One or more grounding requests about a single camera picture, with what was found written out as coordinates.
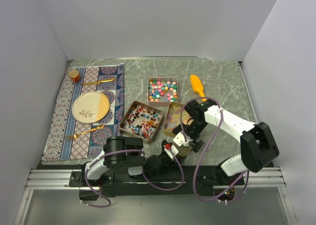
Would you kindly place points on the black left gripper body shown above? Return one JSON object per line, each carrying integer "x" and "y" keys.
{"x": 165, "y": 162}

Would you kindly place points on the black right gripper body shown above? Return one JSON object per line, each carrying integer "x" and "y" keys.
{"x": 194, "y": 130}

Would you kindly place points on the round wooden jar lid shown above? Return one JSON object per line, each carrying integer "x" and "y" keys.
{"x": 183, "y": 151}

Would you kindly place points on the yellow plastic scoop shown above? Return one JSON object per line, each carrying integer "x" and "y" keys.
{"x": 197, "y": 85}

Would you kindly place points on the gold tin of lollipops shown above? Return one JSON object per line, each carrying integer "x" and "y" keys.
{"x": 142, "y": 121}

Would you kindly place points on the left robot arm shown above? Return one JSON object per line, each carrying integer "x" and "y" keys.
{"x": 123, "y": 154}

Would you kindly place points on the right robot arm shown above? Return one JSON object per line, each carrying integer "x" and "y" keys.
{"x": 258, "y": 147}

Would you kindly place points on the yellow tin of popsicle candies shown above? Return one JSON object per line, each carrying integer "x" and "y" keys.
{"x": 172, "y": 118}

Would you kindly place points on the pink tin of star candies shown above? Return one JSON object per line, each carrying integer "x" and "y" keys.
{"x": 162, "y": 91}

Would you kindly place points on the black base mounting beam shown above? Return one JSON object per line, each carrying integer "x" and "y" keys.
{"x": 158, "y": 180}

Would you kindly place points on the yellow round plate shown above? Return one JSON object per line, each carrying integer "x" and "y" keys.
{"x": 90, "y": 107}

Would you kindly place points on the gold fork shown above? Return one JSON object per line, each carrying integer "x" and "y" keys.
{"x": 76, "y": 136}

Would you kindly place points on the patterned mandala placemat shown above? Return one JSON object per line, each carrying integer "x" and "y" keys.
{"x": 63, "y": 123}

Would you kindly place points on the gold knife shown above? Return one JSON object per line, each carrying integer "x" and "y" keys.
{"x": 98, "y": 82}

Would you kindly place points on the orange cup with lid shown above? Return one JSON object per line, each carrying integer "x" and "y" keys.
{"x": 74, "y": 75}

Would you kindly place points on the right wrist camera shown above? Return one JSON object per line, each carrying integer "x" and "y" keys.
{"x": 182, "y": 140}

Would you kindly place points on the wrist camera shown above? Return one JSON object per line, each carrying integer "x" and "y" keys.
{"x": 182, "y": 140}
{"x": 170, "y": 149}

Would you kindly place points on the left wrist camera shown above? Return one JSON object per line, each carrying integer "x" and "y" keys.
{"x": 170, "y": 149}

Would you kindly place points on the aluminium rail frame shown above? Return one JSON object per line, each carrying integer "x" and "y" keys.
{"x": 48, "y": 200}

